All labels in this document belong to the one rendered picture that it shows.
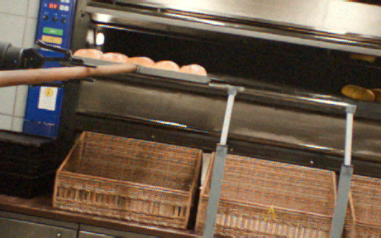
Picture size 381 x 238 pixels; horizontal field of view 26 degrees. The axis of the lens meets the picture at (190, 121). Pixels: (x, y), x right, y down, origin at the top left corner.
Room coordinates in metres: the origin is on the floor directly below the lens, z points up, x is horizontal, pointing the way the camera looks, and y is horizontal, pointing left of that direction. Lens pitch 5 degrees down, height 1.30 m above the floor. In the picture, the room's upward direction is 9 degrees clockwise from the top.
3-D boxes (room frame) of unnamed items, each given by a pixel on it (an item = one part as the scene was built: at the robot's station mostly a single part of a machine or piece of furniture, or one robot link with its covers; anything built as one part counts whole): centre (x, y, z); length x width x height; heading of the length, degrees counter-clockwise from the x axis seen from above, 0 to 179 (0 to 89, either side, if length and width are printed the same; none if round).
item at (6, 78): (2.29, 0.30, 1.19); 1.71 x 0.03 x 0.03; 176
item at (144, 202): (3.54, 0.21, 0.72); 0.56 x 0.49 x 0.28; 87
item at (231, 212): (3.49, -0.38, 0.72); 0.56 x 0.49 x 0.28; 85
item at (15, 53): (2.26, 0.46, 1.19); 0.09 x 0.07 x 0.08; 86
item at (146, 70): (3.41, 0.22, 1.19); 0.55 x 0.36 x 0.03; 86
